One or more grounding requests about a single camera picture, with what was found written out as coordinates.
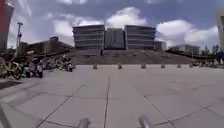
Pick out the low dark building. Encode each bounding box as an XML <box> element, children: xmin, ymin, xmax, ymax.
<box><xmin>19</xmin><ymin>35</ymin><xmax>75</xmax><ymax>55</ymax></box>

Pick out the row of trees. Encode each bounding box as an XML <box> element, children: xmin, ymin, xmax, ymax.
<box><xmin>199</xmin><ymin>44</ymin><xmax>224</xmax><ymax>64</ymax></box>

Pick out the tall lamp pole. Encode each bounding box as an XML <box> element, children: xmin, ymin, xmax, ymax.
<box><xmin>15</xmin><ymin>21</ymin><xmax>24</xmax><ymax>51</ymax></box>

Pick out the person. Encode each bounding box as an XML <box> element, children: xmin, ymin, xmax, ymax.
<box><xmin>34</xmin><ymin>61</ymin><xmax>45</xmax><ymax>79</ymax></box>

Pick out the pale tall building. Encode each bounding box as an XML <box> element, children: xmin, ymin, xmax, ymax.
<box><xmin>215</xmin><ymin>14</ymin><xmax>224</xmax><ymax>51</ymax></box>

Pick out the row of stone bollards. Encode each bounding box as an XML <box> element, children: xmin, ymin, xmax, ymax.
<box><xmin>92</xmin><ymin>62</ymin><xmax>195</xmax><ymax>70</ymax></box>

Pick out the wide grey stone stairway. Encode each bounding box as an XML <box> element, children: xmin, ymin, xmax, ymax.
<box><xmin>64</xmin><ymin>49</ymin><xmax>202</xmax><ymax>66</ymax></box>

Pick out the robot's own part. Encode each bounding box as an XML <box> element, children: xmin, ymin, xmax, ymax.
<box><xmin>77</xmin><ymin>117</ymin><xmax>91</xmax><ymax>128</ymax></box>
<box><xmin>138</xmin><ymin>114</ymin><xmax>153</xmax><ymax>128</ymax></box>

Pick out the grey stone slab plaza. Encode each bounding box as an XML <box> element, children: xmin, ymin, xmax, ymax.
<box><xmin>0</xmin><ymin>63</ymin><xmax>224</xmax><ymax>128</ymax></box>

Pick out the tall grey building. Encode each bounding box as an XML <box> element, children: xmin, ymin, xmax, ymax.
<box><xmin>0</xmin><ymin>0</ymin><xmax>15</xmax><ymax>53</ymax></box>

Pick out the low grey building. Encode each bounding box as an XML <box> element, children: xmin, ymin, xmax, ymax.
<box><xmin>168</xmin><ymin>44</ymin><xmax>201</xmax><ymax>55</ymax></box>

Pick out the small grey building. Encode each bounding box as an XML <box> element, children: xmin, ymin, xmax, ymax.
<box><xmin>154</xmin><ymin>40</ymin><xmax>168</xmax><ymax>52</ymax></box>

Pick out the row of parked bicycles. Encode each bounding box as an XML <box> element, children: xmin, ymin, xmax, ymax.
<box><xmin>191</xmin><ymin>58</ymin><xmax>224</xmax><ymax>69</ymax></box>
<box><xmin>0</xmin><ymin>54</ymin><xmax>77</xmax><ymax>81</ymax></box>

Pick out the large grey banded building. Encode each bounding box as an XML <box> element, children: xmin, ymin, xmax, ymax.
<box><xmin>72</xmin><ymin>24</ymin><xmax>157</xmax><ymax>51</ymax></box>

